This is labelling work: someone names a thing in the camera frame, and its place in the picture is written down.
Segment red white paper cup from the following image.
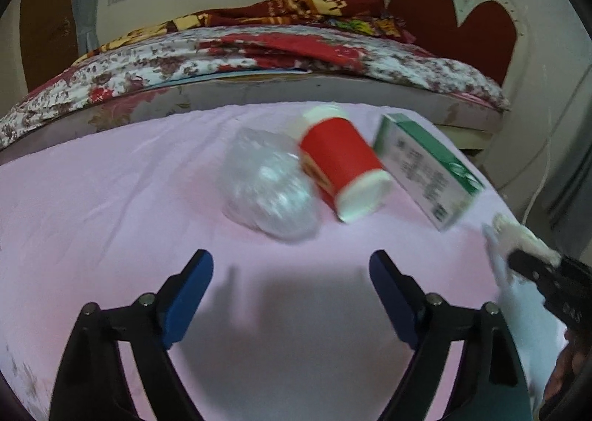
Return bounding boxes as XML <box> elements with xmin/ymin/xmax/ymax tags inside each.
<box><xmin>286</xmin><ymin>104</ymin><xmax>394</xmax><ymax>223</ymax></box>

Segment red yellow blanket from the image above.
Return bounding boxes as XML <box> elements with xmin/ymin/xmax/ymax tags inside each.
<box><xmin>75</xmin><ymin>0</ymin><xmax>416</xmax><ymax>63</ymax></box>

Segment white tissue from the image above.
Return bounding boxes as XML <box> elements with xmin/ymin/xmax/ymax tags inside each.
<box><xmin>482</xmin><ymin>213</ymin><xmax>562</xmax><ymax>287</ymax></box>

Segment green white carton box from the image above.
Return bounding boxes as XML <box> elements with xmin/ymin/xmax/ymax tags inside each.
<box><xmin>373</xmin><ymin>114</ymin><xmax>484</xmax><ymax>230</ymax></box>

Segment bed with floral sheet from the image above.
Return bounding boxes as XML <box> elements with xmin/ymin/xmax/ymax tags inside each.
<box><xmin>1</xmin><ymin>25</ymin><xmax>511</xmax><ymax>148</ymax></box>

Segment red heart headboard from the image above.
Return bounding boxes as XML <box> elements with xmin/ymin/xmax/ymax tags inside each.
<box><xmin>376</xmin><ymin>0</ymin><xmax>519</xmax><ymax>85</ymax></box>

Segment person right hand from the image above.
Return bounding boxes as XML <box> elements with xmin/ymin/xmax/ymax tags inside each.
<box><xmin>544</xmin><ymin>330</ymin><xmax>591</xmax><ymax>402</ymax></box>

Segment pink floral table cloth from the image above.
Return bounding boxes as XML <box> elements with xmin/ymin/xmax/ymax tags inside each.
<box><xmin>1</xmin><ymin>103</ymin><xmax>563</xmax><ymax>420</ymax></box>

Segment grey hanging cloth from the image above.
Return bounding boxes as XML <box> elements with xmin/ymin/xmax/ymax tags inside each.
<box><xmin>543</xmin><ymin>107</ymin><xmax>591</xmax><ymax>257</ymax></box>

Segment brown wooden door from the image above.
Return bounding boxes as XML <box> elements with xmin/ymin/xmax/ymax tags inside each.
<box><xmin>19</xmin><ymin>0</ymin><xmax>78</xmax><ymax>91</ymax></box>

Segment clear plastic bag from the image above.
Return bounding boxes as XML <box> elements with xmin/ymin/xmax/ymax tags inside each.
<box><xmin>218</xmin><ymin>128</ymin><xmax>320</xmax><ymax>243</ymax></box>

